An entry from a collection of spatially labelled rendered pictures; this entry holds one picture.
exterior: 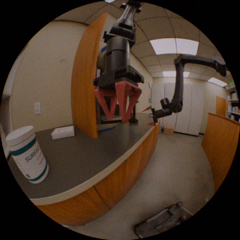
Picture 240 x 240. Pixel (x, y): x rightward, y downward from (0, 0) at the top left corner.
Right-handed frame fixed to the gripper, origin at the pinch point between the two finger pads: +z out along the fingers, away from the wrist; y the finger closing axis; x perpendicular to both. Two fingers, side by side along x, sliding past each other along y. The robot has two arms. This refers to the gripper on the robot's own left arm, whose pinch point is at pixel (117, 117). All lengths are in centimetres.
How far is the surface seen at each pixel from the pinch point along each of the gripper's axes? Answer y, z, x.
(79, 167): 8.6, 16.1, 9.4
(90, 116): 24.4, 3.1, -5.7
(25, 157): 8.5, 6.8, 24.5
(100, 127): 32.2, 14.3, -17.3
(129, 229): -31, 110, 21
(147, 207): -30, 110, -19
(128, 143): 5.6, 16.1, -14.6
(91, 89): 23.4, -11.4, -6.2
